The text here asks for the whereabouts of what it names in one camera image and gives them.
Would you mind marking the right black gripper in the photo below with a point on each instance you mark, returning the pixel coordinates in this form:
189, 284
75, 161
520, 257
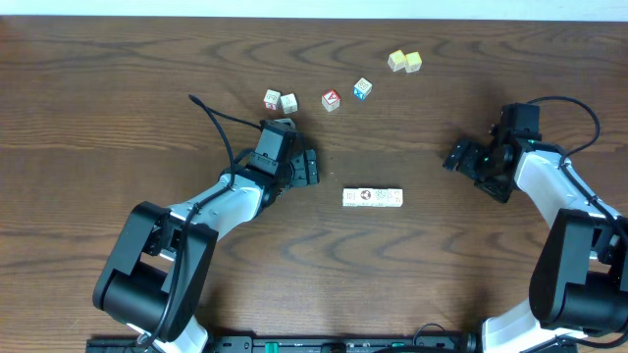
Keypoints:
475, 150

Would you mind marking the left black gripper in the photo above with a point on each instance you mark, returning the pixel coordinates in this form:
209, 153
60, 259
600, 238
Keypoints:
302, 168

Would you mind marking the block with red emblem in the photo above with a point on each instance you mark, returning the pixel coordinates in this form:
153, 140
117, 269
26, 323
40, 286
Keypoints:
365, 197

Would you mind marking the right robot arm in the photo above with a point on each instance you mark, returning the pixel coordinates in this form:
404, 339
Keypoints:
578, 289

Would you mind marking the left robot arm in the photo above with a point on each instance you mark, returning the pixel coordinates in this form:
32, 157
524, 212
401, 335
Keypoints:
154, 276

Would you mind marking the plain white block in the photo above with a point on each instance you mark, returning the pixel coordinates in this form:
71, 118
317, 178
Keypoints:
289, 103

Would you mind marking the red letter A block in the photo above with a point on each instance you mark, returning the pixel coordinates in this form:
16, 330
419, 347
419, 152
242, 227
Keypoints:
331, 100

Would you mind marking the white block red side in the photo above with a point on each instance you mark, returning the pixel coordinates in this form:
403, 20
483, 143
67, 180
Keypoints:
272, 100

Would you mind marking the blue and white block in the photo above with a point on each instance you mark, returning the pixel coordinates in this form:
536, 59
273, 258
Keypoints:
362, 88

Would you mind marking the bright yellow block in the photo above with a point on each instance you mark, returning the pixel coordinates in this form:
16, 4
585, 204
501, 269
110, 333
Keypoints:
413, 62

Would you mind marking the pale yellow block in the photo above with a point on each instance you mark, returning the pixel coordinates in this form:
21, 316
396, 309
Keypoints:
397, 60

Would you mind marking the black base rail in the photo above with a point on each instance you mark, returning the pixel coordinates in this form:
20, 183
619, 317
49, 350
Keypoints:
440, 341

